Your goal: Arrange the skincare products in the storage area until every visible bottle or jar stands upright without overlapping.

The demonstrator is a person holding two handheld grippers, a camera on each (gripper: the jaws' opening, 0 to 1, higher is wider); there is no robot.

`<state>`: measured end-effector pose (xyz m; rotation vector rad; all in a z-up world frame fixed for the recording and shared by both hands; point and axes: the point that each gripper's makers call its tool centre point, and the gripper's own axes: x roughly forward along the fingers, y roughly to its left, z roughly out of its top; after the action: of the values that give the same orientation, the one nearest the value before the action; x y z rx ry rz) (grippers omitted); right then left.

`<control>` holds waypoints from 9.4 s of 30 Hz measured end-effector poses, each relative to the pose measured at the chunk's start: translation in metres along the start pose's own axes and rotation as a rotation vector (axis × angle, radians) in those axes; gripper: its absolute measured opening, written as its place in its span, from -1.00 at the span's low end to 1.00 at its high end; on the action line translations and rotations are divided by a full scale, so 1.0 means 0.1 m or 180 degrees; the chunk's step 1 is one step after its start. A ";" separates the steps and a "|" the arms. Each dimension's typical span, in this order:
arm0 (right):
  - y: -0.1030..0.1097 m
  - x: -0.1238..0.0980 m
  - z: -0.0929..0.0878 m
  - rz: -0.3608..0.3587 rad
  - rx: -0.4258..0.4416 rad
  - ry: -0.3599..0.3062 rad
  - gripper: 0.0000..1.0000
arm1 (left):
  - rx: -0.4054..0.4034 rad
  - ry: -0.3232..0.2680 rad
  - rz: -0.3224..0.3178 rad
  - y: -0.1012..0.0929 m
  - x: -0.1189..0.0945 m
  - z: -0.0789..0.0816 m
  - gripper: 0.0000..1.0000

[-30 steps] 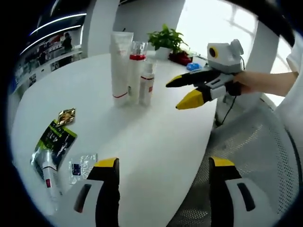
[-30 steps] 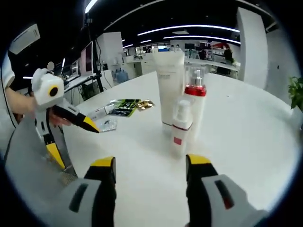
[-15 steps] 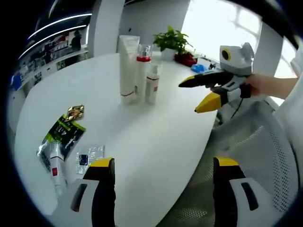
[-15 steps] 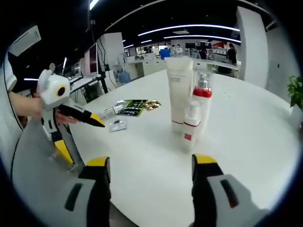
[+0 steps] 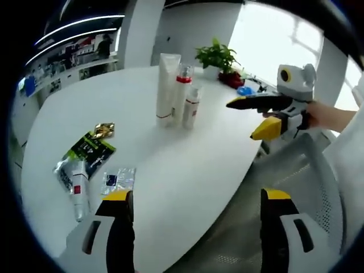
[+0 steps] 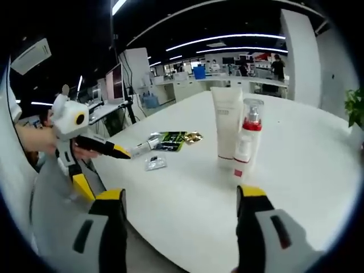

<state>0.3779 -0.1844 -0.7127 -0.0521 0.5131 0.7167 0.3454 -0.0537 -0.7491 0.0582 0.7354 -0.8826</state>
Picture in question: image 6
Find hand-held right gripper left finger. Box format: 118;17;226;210
61;188;129;273

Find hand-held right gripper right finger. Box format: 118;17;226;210
236;184;326;273

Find small white skincare bottle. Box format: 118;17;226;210
233;135;255;180
131;135;162;158

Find clear silver skincare sachet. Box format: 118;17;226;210
145;155;167;172

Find black green skincare sachet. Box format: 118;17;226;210
150;130;188;153

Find gold foil skincare sachet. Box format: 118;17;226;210
183;130;204;145

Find white skincare tube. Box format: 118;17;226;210
210;86;245;169

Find red collar pump skincare bottle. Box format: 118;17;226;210
240;98;266;171

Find person's left hand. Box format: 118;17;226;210
36;127;101;159

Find black tripod stand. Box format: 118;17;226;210
112;34;138;125

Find pink screen monitor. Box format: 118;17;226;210
105;63;125;105

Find person in white shirt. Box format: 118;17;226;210
0;71;36;251

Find blue water jugs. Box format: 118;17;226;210
140;93;159;109

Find ceiling air conditioner unit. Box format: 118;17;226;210
10;38;53;76

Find white tall cabinet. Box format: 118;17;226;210
119;48;151;99

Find white office counter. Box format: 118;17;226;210
153;71;288;100

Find wide ceiling light panel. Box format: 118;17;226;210
112;0;127;15

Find green potted plant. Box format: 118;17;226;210
344;87;364;148

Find long ceiling light strip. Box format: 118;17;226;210
196;46;288;55
166;34;287;52

